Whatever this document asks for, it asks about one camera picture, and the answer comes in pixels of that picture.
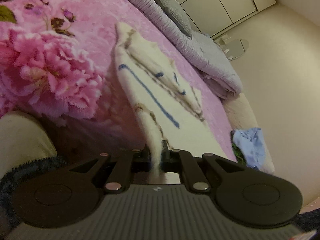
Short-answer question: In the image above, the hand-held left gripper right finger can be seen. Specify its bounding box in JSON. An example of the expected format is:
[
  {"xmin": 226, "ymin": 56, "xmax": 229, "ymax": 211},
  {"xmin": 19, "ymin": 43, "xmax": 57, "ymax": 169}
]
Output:
[{"xmin": 160, "ymin": 140, "xmax": 247, "ymax": 193}]

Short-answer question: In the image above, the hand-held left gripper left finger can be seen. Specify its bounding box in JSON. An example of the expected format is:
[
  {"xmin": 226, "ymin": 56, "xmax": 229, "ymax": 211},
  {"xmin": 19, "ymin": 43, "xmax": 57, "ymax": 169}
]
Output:
[{"xmin": 70, "ymin": 144, "xmax": 153, "ymax": 193}]

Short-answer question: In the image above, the cream fleece jacket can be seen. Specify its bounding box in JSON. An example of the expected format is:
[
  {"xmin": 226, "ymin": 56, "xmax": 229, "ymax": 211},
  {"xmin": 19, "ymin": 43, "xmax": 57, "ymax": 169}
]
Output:
[{"xmin": 114, "ymin": 21, "xmax": 237, "ymax": 185}]

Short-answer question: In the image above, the green garment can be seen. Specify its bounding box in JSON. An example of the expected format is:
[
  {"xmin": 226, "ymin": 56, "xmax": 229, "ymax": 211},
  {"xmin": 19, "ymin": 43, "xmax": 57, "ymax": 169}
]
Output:
[{"xmin": 232, "ymin": 142, "xmax": 244, "ymax": 165}]

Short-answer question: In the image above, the light blue garment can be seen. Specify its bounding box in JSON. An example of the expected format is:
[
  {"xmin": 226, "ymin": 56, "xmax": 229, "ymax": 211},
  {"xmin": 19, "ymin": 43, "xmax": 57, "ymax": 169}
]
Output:
[{"xmin": 231, "ymin": 127, "xmax": 267, "ymax": 170}]

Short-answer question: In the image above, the mauve pillow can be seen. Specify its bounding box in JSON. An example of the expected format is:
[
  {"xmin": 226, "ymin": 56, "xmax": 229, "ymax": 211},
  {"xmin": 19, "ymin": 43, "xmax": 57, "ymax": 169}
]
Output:
[{"xmin": 204, "ymin": 74, "xmax": 240, "ymax": 100}]

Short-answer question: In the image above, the striped lilac duvet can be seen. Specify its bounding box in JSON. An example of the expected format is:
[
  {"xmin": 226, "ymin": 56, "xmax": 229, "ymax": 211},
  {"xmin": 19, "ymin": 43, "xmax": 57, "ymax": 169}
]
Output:
[{"xmin": 107, "ymin": 0, "xmax": 243, "ymax": 94}]

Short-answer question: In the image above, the oval mirror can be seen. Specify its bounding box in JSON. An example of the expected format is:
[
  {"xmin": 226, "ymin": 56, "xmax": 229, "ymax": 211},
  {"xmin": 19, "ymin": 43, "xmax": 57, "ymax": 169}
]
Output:
[{"xmin": 226, "ymin": 39, "xmax": 249, "ymax": 60}]

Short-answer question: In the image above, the grey textured pillow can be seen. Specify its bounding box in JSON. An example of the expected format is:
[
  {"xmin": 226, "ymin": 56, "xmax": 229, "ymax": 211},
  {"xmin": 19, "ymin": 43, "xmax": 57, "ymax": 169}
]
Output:
[{"xmin": 150, "ymin": 0, "xmax": 193, "ymax": 37}]

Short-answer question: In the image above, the cream wardrobe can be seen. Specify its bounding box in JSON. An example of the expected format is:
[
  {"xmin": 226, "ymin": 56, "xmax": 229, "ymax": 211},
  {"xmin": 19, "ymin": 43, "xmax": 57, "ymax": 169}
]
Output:
[{"xmin": 142, "ymin": 0, "xmax": 277, "ymax": 39}]

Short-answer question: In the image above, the pink floral bed blanket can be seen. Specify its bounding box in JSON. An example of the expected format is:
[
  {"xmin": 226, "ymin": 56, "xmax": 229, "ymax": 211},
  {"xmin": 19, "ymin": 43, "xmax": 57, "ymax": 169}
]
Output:
[{"xmin": 0, "ymin": 0, "xmax": 238, "ymax": 175}]

